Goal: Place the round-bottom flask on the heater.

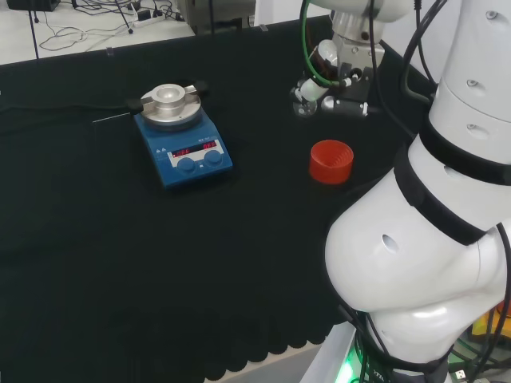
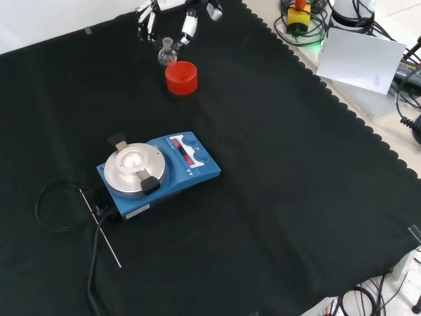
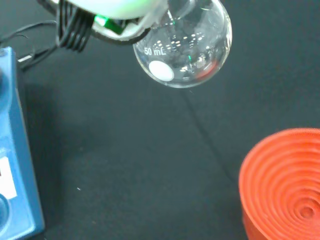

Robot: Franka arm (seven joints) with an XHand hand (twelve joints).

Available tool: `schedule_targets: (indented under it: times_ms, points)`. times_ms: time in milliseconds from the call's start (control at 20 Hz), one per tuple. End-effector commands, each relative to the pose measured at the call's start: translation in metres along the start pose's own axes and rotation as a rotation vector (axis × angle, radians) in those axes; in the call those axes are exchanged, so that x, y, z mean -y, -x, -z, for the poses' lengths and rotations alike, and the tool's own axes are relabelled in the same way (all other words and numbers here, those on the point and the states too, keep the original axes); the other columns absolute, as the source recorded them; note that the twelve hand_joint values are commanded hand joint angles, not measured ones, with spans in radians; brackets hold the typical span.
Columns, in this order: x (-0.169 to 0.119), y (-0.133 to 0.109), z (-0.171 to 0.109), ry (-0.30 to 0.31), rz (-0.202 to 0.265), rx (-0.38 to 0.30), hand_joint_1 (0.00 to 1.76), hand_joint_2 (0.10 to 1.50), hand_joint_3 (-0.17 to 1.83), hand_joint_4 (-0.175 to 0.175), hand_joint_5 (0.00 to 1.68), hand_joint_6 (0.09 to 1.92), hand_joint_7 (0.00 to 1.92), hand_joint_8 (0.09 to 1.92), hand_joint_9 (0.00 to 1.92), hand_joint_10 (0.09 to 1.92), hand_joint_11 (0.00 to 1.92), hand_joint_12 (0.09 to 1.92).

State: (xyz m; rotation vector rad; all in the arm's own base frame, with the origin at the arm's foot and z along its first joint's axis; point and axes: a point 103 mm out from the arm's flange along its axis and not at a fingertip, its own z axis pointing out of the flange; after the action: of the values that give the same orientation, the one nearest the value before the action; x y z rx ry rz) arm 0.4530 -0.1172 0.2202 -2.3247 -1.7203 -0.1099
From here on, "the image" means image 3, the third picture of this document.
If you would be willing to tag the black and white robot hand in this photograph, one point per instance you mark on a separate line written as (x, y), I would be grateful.
(112, 10)

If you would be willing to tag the black cloth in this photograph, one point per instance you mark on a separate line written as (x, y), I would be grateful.
(140, 155)

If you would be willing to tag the blue heater with steel plate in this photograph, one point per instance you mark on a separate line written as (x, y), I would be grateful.
(15, 130)

